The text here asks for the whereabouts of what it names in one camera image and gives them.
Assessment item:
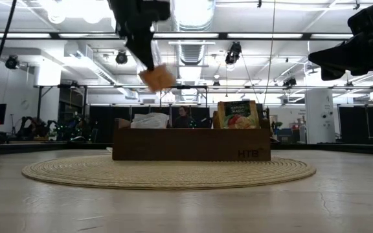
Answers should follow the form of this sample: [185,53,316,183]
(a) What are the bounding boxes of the silver ventilation duct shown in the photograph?
[170,0,216,85]

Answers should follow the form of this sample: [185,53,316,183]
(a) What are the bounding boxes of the orange white tea packet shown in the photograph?
[137,63,177,94]
[130,112,170,129]

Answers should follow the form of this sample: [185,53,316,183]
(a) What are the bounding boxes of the black partition panel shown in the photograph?
[338,105,373,145]
[89,105,210,144]

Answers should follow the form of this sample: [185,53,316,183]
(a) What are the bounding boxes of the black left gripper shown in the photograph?
[108,0,172,71]

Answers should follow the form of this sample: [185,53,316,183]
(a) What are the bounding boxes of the round woven straw placemat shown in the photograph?
[20,154,317,191]

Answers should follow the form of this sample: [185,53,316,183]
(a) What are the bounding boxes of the long ceiling light bar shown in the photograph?
[0,31,356,41]

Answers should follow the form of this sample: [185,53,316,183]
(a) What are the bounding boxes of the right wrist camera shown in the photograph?
[347,0,373,37]

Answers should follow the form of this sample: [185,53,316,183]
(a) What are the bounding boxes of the person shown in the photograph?
[172,105,197,129]

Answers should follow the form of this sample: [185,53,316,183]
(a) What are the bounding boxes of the black aluminium rig frame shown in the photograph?
[0,141,373,157]

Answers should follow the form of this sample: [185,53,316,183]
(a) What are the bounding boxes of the brown wooden tea box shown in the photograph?
[111,116,272,162]

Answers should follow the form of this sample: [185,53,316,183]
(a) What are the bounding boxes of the white square pillar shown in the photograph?
[304,89,336,145]

